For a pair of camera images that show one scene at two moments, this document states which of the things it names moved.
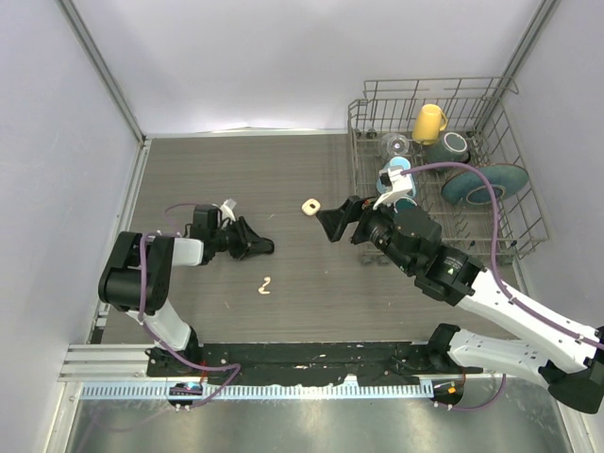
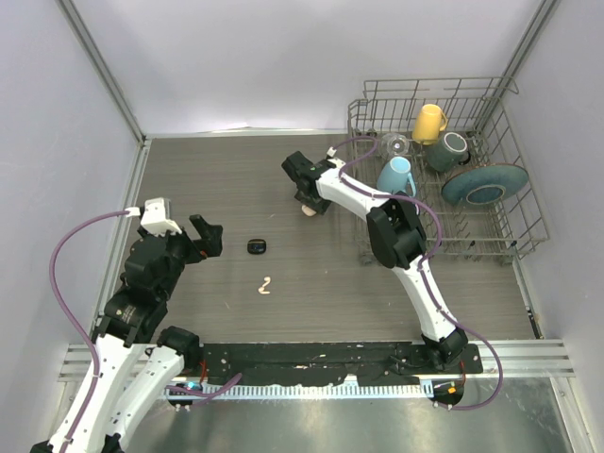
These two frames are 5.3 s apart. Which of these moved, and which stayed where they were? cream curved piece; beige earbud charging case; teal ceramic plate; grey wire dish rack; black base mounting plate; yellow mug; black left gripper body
Moved: black left gripper body
Stayed: teal ceramic plate; grey wire dish rack; cream curved piece; black base mounting plate; beige earbud charging case; yellow mug
